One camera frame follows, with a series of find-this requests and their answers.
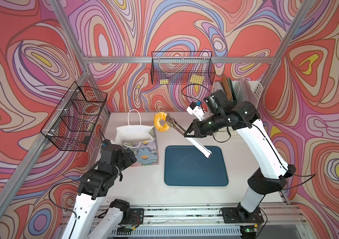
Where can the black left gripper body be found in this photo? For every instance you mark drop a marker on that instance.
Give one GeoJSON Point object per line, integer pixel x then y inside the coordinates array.
{"type": "Point", "coordinates": [126, 161]}

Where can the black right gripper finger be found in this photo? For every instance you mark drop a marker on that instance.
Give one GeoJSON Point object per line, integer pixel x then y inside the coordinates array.
{"type": "Point", "coordinates": [197, 135]}
{"type": "Point", "coordinates": [194, 127]}

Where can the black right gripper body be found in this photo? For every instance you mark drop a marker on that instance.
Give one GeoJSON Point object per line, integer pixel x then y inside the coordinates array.
{"type": "Point", "coordinates": [208, 125]}

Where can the floral paper gift bag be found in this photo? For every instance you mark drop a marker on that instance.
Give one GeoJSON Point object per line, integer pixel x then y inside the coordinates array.
{"type": "Point", "coordinates": [139, 137]}

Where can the glazed ring donut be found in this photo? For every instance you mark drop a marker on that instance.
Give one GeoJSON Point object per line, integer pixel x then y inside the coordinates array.
{"type": "Point", "coordinates": [160, 122]}

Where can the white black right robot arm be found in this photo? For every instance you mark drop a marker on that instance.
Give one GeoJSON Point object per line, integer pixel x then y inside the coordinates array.
{"type": "Point", "coordinates": [244, 118]}

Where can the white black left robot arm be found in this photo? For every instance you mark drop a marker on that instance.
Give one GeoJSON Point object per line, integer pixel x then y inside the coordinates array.
{"type": "Point", "coordinates": [92, 191]}

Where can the teal plastic tray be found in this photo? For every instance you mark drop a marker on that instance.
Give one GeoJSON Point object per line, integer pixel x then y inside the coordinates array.
{"type": "Point", "coordinates": [185, 165]}

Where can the dark green folder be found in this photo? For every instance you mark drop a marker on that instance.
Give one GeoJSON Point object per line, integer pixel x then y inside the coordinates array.
{"type": "Point", "coordinates": [232, 89]}

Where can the large yellow sticky note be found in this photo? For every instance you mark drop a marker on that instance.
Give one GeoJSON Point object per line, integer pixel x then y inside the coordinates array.
{"type": "Point", "coordinates": [196, 79]}

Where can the brown folder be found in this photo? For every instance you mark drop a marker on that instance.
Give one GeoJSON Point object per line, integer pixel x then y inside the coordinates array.
{"type": "Point", "coordinates": [226, 84]}

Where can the pale pink folder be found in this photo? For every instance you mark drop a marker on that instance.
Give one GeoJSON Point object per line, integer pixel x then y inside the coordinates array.
{"type": "Point", "coordinates": [247, 89]}

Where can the small yellow sticky note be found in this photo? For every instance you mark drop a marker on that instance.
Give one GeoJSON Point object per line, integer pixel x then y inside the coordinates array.
{"type": "Point", "coordinates": [164, 81]}

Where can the white perforated file organizer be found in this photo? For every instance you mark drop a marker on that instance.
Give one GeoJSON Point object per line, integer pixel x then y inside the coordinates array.
{"type": "Point", "coordinates": [253, 89]}

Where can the green circuit board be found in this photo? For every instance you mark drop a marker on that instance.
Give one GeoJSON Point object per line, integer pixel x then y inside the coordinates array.
{"type": "Point", "coordinates": [125, 231]}

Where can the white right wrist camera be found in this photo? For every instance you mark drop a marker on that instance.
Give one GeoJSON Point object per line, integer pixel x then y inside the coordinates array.
{"type": "Point", "coordinates": [196, 110]}

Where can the black wire basket back wall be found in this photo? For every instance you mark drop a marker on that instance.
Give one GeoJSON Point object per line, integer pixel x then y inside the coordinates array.
{"type": "Point", "coordinates": [178, 66]}

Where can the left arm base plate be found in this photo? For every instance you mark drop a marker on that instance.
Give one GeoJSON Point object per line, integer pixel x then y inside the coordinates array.
{"type": "Point", "coordinates": [131, 216]}

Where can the black wire basket side wall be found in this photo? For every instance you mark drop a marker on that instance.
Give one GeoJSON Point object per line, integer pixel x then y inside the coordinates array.
{"type": "Point", "coordinates": [76, 121]}

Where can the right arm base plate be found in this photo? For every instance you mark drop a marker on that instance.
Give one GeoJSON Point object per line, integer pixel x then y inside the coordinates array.
{"type": "Point", "coordinates": [235, 215]}

